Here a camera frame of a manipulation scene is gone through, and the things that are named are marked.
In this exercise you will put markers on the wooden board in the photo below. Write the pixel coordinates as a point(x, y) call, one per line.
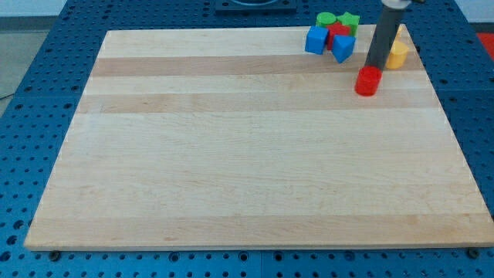
point(239, 139)

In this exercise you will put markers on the red cylinder block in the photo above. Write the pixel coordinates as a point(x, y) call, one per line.
point(368, 81)

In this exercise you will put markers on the blue cube block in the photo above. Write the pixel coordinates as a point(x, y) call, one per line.
point(316, 40)

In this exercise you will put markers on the green star block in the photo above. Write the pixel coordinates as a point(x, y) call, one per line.
point(350, 20)

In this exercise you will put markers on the red star block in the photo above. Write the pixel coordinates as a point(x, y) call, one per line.
point(336, 29)

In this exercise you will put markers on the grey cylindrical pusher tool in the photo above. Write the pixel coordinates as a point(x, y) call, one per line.
point(385, 32)

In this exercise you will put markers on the yellow cylinder block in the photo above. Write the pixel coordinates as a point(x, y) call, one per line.
point(397, 56)

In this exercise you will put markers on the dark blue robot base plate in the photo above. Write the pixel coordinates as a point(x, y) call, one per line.
point(254, 6)

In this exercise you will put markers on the green cylinder block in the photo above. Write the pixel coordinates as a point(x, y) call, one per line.
point(324, 19)

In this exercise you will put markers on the blue triangle block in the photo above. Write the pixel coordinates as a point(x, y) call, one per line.
point(343, 47)

